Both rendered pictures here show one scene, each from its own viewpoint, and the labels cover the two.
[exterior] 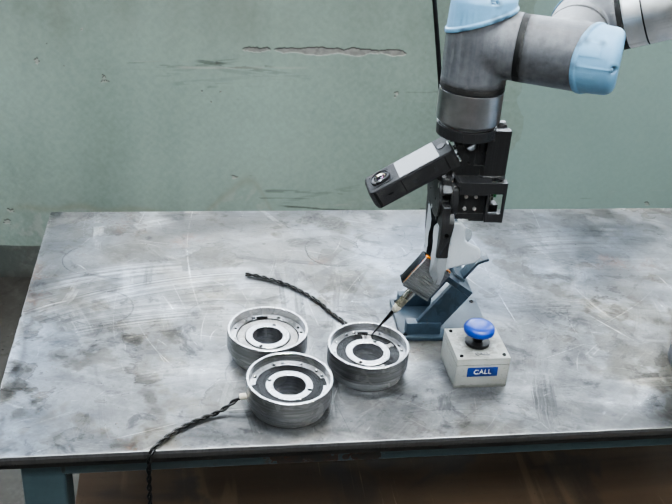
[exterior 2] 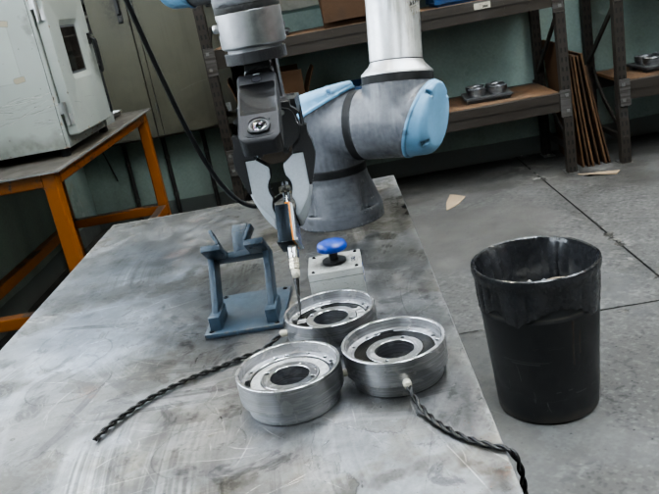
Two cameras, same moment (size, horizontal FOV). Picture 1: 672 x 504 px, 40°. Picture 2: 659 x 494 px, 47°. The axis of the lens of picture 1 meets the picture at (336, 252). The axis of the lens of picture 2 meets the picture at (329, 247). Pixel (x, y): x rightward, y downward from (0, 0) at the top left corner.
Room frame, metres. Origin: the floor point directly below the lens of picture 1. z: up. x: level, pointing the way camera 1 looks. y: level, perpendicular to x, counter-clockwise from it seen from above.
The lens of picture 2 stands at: (0.78, 0.74, 1.18)
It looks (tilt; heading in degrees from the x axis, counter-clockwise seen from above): 18 degrees down; 283
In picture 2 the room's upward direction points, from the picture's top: 11 degrees counter-clockwise
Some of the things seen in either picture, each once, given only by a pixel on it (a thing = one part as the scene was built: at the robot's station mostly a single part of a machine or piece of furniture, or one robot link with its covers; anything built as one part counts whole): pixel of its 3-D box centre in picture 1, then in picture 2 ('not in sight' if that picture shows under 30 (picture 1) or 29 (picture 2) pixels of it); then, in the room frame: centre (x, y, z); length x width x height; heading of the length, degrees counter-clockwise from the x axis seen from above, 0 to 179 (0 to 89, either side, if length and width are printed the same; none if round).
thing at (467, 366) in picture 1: (479, 355); (337, 274); (0.99, -0.20, 0.82); 0.08 x 0.07 x 0.05; 100
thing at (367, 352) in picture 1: (367, 357); (331, 323); (0.97, -0.05, 0.82); 0.10 x 0.10 x 0.04
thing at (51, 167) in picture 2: not in sight; (70, 229); (2.61, -2.28, 0.39); 1.50 x 0.62 x 0.78; 100
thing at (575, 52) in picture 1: (570, 51); not in sight; (1.01, -0.24, 1.23); 0.11 x 0.11 x 0.08; 72
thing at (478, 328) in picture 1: (477, 339); (333, 258); (0.99, -0.19, 0.85); 0.04 x 0.04 x 0.05
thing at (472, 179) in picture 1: (466, 169); (266, 100); (1.02, -0.15, 1.07); 0.09 x 0.08 x 0.12; 97
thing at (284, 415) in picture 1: (289, 390); (395, 356); (0.89, 0.04, 0.82); 0.10 x 0.10 x 0.04
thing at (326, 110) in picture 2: not in sight; (329, 124); (1.03, -0.54, 0.97); 0.13 x 0.12 x 0.14; 162
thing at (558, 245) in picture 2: not in sight; (541, 330); (0.68, -1.21, 0.21); 0.34 x 0.34 x 0.43
